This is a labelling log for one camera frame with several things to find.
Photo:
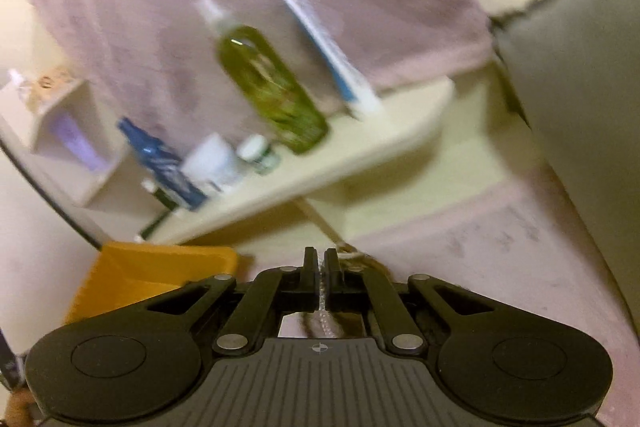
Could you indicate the orange plastic tray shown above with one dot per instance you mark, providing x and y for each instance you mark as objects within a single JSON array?
[{"x": 140, "y": 272}]

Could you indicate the pink fleece mat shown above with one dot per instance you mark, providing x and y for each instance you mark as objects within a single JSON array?
[{"x": 500, "y": 267}]

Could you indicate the green spray bottle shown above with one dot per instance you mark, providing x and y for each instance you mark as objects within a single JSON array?
[{"x": 270, "y": 92}]

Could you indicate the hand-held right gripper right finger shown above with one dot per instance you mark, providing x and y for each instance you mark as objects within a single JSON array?
[{"x": 332, "y": 272}]

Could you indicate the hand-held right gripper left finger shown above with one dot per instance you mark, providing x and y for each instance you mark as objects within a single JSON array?
[{"x": 310, "y": 272}]

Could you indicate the small beige cardboard box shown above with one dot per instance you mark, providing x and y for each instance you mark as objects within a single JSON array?
[{"x": 50, "y": 84}]

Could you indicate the small green jar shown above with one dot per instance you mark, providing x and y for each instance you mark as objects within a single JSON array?
[{"x": 257, "y": 154}]

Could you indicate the white corner shelf unit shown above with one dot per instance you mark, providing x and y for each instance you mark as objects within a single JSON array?
[{"x": 350, "y": 147}]

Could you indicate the blue white tube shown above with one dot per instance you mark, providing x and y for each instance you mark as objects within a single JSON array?
[{"x": 330, "y": 52}]

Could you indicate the small dark green tube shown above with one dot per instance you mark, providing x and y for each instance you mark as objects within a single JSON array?
[{"x": 150, "y": 227}]

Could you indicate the blue spray bottle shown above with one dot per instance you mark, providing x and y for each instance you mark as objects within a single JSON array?
[{"x": 165, "y": 167}]

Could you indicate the white green lip balm stick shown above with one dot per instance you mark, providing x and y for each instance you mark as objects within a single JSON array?
[{"x": 162, "y": 197}]

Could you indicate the clear pump bottle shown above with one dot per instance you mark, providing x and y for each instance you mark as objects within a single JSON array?
[{"x": 20, "y": 89}]

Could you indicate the grey pillow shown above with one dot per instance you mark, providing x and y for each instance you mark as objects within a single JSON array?
[{"x": 590, "y": 107}]

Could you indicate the purple cosmetic tube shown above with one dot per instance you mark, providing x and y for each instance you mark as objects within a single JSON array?
[{"x": 80, "y": 142}]

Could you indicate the white cream jar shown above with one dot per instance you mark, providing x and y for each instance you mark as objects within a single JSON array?
[{"x": 212, "y": 162}]

